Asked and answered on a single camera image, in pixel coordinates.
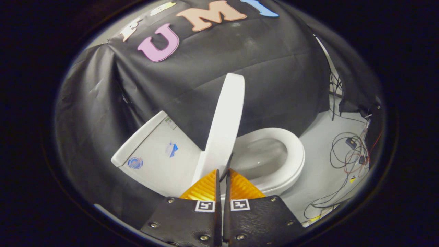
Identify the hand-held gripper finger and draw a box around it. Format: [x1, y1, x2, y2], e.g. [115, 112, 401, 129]
[223, 168, 306, 247]
[141, 169, 223, 247]

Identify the white toilet lid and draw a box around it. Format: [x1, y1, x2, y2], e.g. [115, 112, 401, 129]
[191, 73, 246, 187]

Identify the white toilet tank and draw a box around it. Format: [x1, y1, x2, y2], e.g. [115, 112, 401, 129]
[111, 110, 203, 199]

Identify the white toilet seat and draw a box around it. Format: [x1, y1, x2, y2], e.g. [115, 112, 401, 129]
[235, 128, 306, 193]

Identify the black backdrop cloth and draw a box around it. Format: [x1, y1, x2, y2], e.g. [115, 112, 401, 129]
[55, 0, 383, 220]

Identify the black light stand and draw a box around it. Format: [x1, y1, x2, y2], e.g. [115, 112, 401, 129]
[314, 34, 343, 121]

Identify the long black cable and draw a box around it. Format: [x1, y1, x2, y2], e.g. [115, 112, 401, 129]
[304, 168, 369, 220]

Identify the black looped cable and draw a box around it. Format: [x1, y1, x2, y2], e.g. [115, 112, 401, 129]
[329, 132, 369, 172]

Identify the red cable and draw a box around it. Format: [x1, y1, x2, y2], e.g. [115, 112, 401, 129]
[343, 130, 383, 174]

